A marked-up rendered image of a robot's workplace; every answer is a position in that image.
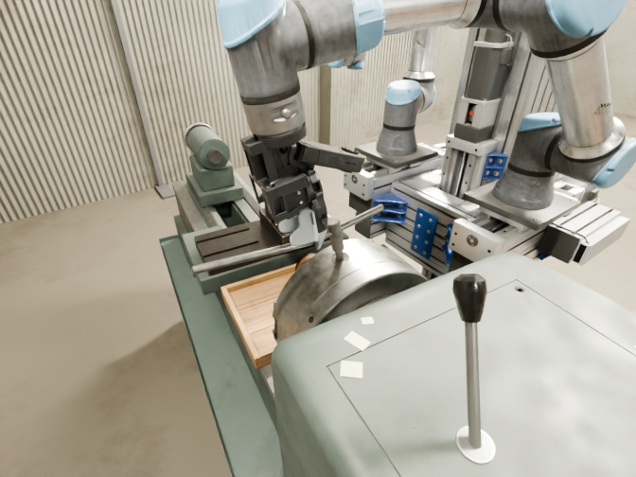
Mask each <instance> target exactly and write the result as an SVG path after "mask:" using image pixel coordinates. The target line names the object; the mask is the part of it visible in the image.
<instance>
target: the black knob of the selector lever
mask: <svg viewBox="0 0 636 477"><path fill-rule="evenodd" d="M452 292H453V296H454V299H455V303H456V307H457V309H458V312H459V315H460V318H461V321H463V322H467V323H479V322H481V319H482V316H483V313H484V309H485V304H486V297H487V284H486V279H485V278H483V277H482V276H480V275H479V274H459V275H458V276H456V277H455V278H454V279H453V284H452Z"/></svg>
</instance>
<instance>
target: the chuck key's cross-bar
mask: <svg viewBox="0 0 636 477"><path fill-rule="evenodd" d="M383 210H384V207H383V205H382V204H380V205H378V206H376V207H374V208H371V209H369V210H367V211H365V212H363V213H361V214H360V215H358V216H356V217H354V218H352V219H350V220H348V221H345V222H343V223H341V229H342V231H343V230H345V229H346V228H348V227H350V226H352V225H354V224H356V223H358V222H360V221H363V220H365V219H367V218H369V217H371V216H373V215H375V214H378V213H379V212H381V211H383ZM331 236H332V233H331V232H330V231H329V230H327V231H326V235H325V238H324V239H327V238H329V237H331ZM313 244H314V241H313V242H309V243H304V244H300V245H292V244H291V243H288V244H284V245H280V246H275V247H272V248H268V249H264V250H259V251H255V252H252V253H248V254H243V255H239V256H232V257H228V258H224V259H220V260H216V261H212V262H207V263H204V264H200V265H196V266H192V267H191V271H192V273H193V274H199V273H203V272H207V271H211V270H215V269H218V268H222V267H226V266H230V265H234V264H238V263H241V262H245V261H250V260H254V259H258V258H262V257H265V256H272V255H276V254H280V253H284V252H288V251H291V250H295V249H299V248H303V247H307V246H311V245H313Z"/></svg>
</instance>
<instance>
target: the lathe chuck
mask: <svg viewBox="0 0 636 477"><path fill-rule="evenodd" d="M343 253H344V254H347V255H349V260H348V261H347V262H346V263H345V264H341V265H337V264H334V263H332V262H331V259H332V257H333V256H334V255H335V252H334V251H333V250H332V247H331V245H330V246H328V247H327V248H325V249H324V250H322V251H320V252H319V253H317V254H316V255H314V256H312V257H311V258H310V259H308V260H307V261H306V262H305V263H304V264H303V265H302V266H300V267H299V268H298V269H297V270H296V272H295V273H294V274H293V275H292V276H291V278H290V279H289V280H288V281H287V283H286V284H285V286H284V287H283V289H282V291H281V292H280V294H279V295H278V297H277V300H276V302H275V305H274V311H273V318H274V319H276V321H277V323H276V324H277V325H278V327H277V333H276V331H275V329H273V330H272V332H273V336H274V339H275V341H276V343H277V344H278V343H279V342H281V341H282V340H284V339H286V338H288V337H291V336H292V335H295V333H296V331H297V329H298V328H299V326H300V324H301V322H302V320H303V319H304V317H305V316H306V314H307V313H308V311H309V310H310V309H311V307H312V306H313V305H314V304H315V303H316V301H317V300H318V299H319V298H320V297H321V296H322V295H323V294H324V293H325V292H326V291H328V290H329V289H330V288H331V287H332V286H334V285H335V284H336V283H338V282H339V281H340V280H342V279H343V278H345V277H346V276H348V275H350V274H352V273H354V272H356V271H358V270H359V269H362V268H364V267H367V266H369V265H372V264H376V263H381V262H386V261H397V262H402V263H406V264H408V263H407V262H406V261H405V260H403V259H402V258H401V257H400V256H398V255H397V254H396V253H395V252H393V251H392V250H391V249H390V248H388V247H387V246H386V245H384V244H382V245H381V246H379V245H378V244H376V243H375V242H374V240H372V239H371V238H353V239H348V240H344V249H343ZM408 265H410V264H408ZM410 266H411V265H410Z"/></svg>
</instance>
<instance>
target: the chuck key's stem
mask: <svg viewBox="0 0 636 477"><path fill-rule="evenodd" d="M327 228H328V230H329V231H330V232H331V233H332V236H331V237H330V242H331V247H332V250H333V251H334V252H335V255H336V259H337V261H338V262H341V261H343V260H345V258H344V253H343V249H344V248H345V246H344V240H343V234H342V229H341V224H340V220H339V219H338V218H330V219H328V220H327Z"/></svg>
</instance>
